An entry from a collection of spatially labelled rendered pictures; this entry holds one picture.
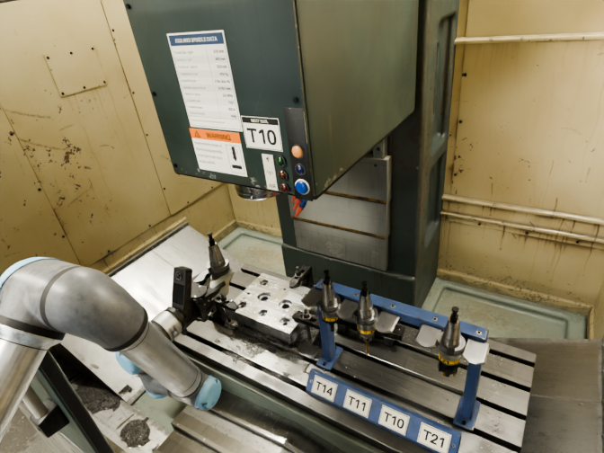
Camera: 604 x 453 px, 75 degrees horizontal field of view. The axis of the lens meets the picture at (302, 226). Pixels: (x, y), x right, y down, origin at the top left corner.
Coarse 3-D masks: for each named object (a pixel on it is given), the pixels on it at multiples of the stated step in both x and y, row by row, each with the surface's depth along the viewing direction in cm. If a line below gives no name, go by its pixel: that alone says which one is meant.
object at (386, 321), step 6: (384, 312) 106; (378, 318) 104; (384, 318) 104; (390, 318) 104; (396, 318) 104; (372, 324) 103; (378, 324) 102; (384, 324) 102; (390, 324) 102; (378, 330) 101; (384, 330) 101; (390, 330) 100
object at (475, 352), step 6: (468, 342) 94; (474, 342) 94; (480, 342) 94; (486, 342) 94; (468, 348) 93; (474, 348) 93; (480, 348) 93; (486, 348) 93; (462, 354) 92; (468, 354) 92; (474, 354) 91; (480, 354) 91; (486, 354) 91; (468, 360) 90; (474, 360) 90; (480, 360) 90
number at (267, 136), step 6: (258, 126) 83; (258, 132) 84; (264, 132) 83; (270, 132) 82; (276, 132) 81; (258, 138) 85; (264, 138) 84; (270, 138) 83; (276, 138) 82; (264, 144) 85; (270, 144) 84; (276, 144) 83
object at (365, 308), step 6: (360, 294) 102; (360, 300) 102; (366, 300) 101; (360, 306) 103; (366, 306) 102; (372, 306) 103; (360, 312) 103; (366, 312) 103; (372, 312) 104; (366, 318) 103
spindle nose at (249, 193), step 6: (240, 186) 115; (240, 192) 116; (246, 192) 114; (252, 192) 114; (258, 192) 114; (264, 192) 114; (270, 192) 115; (276, 192) 116; (246, 198) 116; (252, 198) 115; (258, 198) 115; (264, 198) 115
